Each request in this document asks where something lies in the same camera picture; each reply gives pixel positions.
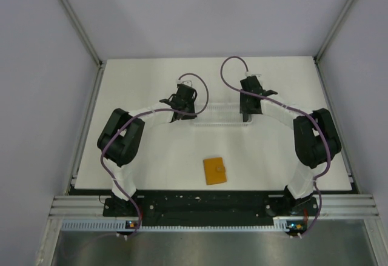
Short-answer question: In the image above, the orange leather card holder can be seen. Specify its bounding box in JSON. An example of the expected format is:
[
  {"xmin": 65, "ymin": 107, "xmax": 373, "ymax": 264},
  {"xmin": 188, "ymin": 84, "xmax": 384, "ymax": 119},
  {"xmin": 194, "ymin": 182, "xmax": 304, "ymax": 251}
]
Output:
[{"xmin": 203, "ymin": 157, "xmax": 227, "ymax": 185}]

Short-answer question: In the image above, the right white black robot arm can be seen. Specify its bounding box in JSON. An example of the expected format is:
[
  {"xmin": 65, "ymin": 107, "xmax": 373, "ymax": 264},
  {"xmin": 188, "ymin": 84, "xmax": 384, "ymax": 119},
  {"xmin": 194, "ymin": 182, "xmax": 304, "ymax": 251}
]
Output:
[{"xmin": 239, "ymin": 76, "xmax": 342, "ymax": 216}]

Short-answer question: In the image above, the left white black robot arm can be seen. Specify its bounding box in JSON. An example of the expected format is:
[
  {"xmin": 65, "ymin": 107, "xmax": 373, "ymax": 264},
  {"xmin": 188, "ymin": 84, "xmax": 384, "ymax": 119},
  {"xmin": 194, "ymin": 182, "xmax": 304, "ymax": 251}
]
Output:
[{"xmin": 97, "ymin": 84, "xmax": 198, "ymax": 216}]

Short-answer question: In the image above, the clear plastic card tray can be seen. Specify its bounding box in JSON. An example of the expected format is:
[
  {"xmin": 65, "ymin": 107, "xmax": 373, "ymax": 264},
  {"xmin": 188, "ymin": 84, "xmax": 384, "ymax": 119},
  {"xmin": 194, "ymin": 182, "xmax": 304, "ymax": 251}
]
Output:
[{"xmin": 190, "ymin": 103, "xmax": 252, "ymax": 127}]

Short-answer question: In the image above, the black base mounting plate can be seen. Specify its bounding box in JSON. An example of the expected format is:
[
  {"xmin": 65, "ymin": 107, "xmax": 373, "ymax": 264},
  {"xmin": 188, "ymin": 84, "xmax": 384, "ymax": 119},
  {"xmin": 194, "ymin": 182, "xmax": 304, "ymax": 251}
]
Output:
[{"xmin": 103, "ymin": 190, "xmax": 318, "ymax": 227}]

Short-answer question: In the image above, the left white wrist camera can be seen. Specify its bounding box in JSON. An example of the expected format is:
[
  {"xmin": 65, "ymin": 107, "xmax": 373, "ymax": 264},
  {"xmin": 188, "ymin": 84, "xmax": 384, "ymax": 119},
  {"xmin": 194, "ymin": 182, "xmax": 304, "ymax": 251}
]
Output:
[{"xmin": 176, "ymin": 79, "xmax": 193, "ymax": 87}]

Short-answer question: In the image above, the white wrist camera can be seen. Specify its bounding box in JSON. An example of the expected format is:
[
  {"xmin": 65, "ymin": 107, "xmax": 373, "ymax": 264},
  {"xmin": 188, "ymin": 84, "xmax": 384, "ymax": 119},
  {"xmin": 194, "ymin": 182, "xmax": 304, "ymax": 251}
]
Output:
[
  {"xmin": 245, "ymin": 71, "xmax": 262, "ymax": 79},
  {"xmin": 176, "ymin": 79, "xmax": 193, "ymax": 87}
]

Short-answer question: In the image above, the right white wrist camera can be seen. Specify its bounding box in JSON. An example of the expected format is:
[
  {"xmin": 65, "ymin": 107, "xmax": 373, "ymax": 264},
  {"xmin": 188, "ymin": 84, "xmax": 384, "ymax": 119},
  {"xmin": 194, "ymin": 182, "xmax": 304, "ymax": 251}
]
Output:
[{"xmin": 245, "ymin": 71, "xmax": 262, "ymax": 79}]

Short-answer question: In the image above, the right aluminium frame post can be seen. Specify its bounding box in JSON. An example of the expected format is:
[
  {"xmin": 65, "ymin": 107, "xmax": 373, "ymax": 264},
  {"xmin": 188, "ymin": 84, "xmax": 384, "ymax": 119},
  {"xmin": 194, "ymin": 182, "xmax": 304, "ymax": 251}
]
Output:
[{"xmin": 313, "ymin": 0, "xmax": 357, "ymax": 65}]

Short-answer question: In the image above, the aluminium frame post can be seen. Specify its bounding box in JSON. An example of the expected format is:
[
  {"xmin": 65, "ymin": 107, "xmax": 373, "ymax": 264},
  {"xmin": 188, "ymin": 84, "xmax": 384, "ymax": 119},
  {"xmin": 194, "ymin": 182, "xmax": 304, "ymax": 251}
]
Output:
[
  {"xmin": 313, "ymin": 0, "xmax": 357, "ymax": 65},
  {"xmin": 58, "ymin": 0, "xmax": 103, "ymax": 68}
]

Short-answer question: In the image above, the grey slotted cable duct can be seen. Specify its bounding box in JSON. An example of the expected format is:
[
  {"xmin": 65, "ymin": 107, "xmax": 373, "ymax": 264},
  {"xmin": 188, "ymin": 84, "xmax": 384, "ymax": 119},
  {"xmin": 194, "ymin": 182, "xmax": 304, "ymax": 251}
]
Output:
[{"xmin": 62, "ymin": 219, "xmax": 306, "ymax": 233}]

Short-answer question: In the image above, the left aluminium frame post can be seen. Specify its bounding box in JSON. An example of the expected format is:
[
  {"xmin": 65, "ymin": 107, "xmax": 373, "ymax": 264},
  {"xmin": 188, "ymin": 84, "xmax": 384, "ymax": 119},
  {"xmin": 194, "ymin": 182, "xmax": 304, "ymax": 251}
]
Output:
[{"xmin": 58, "ymin": 0, "xmax": 103, "ymax": 68}]

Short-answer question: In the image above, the aluminium front rail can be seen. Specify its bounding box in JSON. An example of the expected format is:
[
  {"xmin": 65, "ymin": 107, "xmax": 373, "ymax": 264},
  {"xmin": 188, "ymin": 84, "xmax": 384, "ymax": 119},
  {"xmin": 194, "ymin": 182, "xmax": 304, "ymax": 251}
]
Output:
[{"xmin": 49, "ymin": 194, "xmax": 380, "ymax": 219}]

